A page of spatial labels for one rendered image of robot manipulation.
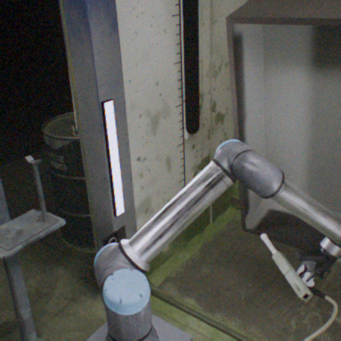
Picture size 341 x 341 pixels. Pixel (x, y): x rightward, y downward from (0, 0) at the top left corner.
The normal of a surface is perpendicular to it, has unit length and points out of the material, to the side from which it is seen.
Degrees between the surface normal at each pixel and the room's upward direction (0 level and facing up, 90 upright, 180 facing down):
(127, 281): 5
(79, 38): 90
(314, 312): 0
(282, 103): 102
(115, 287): 5
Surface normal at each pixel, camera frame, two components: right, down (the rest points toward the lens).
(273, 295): -0.04, -0.90
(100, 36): 0.80, 0.23
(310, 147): -0.54, 0.55
